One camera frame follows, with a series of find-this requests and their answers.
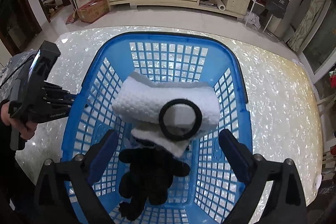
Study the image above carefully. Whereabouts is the black hair tie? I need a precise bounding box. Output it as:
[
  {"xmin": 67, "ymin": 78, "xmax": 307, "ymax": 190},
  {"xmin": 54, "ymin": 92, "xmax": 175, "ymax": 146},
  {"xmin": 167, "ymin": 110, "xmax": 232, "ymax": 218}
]
[{"xmin": 159, "ymin": 99, "xmax": 202, "ymax": 141}]

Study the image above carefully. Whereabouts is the broom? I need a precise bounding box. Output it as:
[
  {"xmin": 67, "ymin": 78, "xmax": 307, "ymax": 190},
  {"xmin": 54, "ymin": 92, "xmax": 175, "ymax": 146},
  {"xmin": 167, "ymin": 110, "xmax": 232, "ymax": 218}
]
[{"xmin": 62, "ymin": 0, "xmax": 78, "ymax": 24}]

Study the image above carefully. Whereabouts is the white plastic bag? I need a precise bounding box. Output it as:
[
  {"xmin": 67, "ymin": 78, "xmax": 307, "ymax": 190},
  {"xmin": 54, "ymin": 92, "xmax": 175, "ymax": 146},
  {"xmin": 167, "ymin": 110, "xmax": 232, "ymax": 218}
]
[{"xmin": 245, "ymin": 13, "xmax": 261, "ymax": 29}]

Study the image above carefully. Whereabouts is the person's left hand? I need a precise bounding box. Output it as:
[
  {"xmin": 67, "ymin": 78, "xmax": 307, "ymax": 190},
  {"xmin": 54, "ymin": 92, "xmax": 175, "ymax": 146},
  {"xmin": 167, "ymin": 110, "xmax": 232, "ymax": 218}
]
[{"xmin": 0, "ymin": 100, "xmax": 38, "ymax": 141}]

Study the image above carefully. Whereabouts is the blue plastic basket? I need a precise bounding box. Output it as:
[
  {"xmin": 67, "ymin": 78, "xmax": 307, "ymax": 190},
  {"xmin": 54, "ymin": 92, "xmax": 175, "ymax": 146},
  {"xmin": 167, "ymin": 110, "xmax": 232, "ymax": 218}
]
[{"xmin": 61, "ymin": 32, "xmax": 253, "ymax": 224}]

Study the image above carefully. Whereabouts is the cardboard box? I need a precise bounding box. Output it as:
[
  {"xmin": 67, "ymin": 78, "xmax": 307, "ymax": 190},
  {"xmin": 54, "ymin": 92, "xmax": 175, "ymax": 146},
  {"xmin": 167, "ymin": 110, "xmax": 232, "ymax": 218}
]
[{"xmin": 76, "ymin": 0, "xmax": 109, "ymax": 24}]

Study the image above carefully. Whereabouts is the black shopping bag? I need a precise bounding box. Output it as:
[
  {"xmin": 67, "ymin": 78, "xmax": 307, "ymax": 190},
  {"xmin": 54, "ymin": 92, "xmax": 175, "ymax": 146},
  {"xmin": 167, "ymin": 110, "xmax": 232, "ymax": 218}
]
[{"xmin": 266, "ymin": 0, "xmax": 290, "ymax": 18}]

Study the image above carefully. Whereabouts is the white waffle towel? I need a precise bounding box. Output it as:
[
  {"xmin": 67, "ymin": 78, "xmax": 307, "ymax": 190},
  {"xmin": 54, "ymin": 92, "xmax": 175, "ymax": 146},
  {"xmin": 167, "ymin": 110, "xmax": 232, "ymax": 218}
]
[{"xmin": 112, "ymin": 72, "xmax": 219, "ymax": 135}]

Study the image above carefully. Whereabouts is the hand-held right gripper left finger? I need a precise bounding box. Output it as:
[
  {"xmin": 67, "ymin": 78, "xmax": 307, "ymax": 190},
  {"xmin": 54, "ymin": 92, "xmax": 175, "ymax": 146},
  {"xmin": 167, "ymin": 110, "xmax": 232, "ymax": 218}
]
[{"xmin": 34, "ymin": 130, "xmax": 119, "ymax": 224}]

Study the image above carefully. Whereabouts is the glass sliding door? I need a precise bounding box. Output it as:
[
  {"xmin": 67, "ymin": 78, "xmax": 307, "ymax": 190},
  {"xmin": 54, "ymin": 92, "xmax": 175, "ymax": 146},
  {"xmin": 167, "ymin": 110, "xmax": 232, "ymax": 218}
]
[{"xmin": 302, "ymin": 0, "xmax": 336, "ymax": 83}]

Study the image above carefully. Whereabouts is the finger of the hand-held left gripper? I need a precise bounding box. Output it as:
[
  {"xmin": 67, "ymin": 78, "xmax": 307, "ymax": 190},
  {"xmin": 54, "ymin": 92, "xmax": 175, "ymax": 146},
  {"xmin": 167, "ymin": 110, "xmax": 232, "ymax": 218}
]
[
  {"xmin": 46, "ymin": 97, "xmax": 78, "ymax": 110},
  {"xmin": 43, "ymin": 84, "xmax": 71, "ymax": 99}
]

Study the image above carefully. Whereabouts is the patterned curtain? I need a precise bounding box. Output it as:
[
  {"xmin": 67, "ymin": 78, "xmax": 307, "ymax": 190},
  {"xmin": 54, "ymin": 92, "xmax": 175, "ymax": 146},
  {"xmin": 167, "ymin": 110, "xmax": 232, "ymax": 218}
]
[{"xmin": 286, "ymin": 0, "xmax": 331, "ymax": 52}]

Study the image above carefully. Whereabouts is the black plush toy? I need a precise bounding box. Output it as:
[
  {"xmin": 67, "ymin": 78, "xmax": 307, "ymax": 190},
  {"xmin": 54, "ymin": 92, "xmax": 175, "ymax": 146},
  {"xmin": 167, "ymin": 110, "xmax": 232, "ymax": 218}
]
[{"xmin": 118, "ymin": 145, "xmax": 191, "ymax": 222}]

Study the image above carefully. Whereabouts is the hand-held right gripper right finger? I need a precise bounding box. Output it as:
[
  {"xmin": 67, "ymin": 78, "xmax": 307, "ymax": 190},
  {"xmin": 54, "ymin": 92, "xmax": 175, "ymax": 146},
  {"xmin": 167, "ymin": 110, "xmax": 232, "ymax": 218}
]
[{"xmin": 219, "ymin": 129, "xmax": 307, "ymax": 224}]

